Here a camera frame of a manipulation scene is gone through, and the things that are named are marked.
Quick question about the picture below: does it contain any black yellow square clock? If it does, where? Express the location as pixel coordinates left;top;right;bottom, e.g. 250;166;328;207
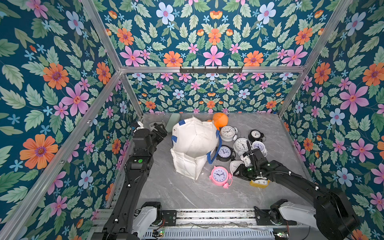
250;177;270;189

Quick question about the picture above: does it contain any white twin-bell alarm clock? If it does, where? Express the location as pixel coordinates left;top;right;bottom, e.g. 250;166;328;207
252;141;268;157

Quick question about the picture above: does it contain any small white square clock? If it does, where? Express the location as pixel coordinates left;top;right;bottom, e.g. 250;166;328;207
230;161;244;175

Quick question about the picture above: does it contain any small black alarm clock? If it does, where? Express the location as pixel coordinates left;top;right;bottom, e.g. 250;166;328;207
248;129;265;142

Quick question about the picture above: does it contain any black purple-face alarm clock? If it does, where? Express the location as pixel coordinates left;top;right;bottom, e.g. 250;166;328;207
217;145;236;162

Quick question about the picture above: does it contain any pink alarm clock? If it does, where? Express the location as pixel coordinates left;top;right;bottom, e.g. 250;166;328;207
209;166;233;189

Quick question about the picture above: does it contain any silver twin-bell alarm clock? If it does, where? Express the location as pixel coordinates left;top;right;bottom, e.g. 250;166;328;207
220;126;239;143

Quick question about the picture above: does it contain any white canvas tote bag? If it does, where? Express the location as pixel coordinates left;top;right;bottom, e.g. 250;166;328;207
171;117;222;181

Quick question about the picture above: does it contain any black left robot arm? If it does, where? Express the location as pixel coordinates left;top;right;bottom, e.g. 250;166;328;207
92;122;168;240

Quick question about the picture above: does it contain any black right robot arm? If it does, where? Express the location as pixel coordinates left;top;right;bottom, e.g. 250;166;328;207
233;149;361;240

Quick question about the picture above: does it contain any small white grey device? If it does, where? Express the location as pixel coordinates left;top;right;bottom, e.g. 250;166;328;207
150;121;164;131

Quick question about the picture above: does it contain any mint green glasses case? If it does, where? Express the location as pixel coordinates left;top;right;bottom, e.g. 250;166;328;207
166;113;181;133

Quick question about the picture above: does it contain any orange plush whale toy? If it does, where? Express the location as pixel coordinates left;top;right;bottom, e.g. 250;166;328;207
208;113;229;130

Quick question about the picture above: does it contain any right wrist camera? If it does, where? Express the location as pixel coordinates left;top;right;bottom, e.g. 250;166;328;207
241;153;252;167

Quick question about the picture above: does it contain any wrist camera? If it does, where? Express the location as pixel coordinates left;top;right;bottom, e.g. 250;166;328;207
131;121;144;133
241;153;252;167

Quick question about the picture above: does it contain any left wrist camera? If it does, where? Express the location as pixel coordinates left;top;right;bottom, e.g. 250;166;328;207
131;121;144;133

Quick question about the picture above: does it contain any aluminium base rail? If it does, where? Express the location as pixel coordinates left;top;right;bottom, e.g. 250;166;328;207
92;208;340;229

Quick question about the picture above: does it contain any black hook rail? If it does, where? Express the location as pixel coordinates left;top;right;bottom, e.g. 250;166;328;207
179;66;243;75

